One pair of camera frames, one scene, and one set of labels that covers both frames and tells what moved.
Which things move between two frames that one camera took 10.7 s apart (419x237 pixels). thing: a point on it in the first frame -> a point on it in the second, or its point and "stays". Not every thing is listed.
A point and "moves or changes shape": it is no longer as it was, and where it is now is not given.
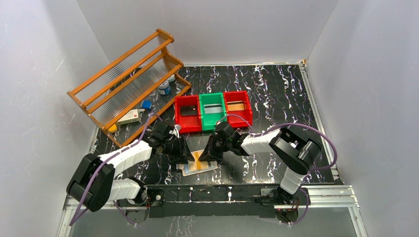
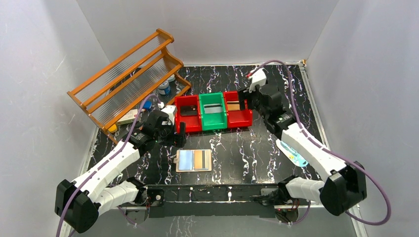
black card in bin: (188, 110) stays
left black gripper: (177, 145) -> (175, 131)
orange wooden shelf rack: (123, 95) stays
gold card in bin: (235, 105) stays
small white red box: (133, 116) stays
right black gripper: (210, 153) -> (243, 94)
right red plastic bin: (238, 108) stays
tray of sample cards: (191, 168) moves or changes shape
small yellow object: (113, 129) stays
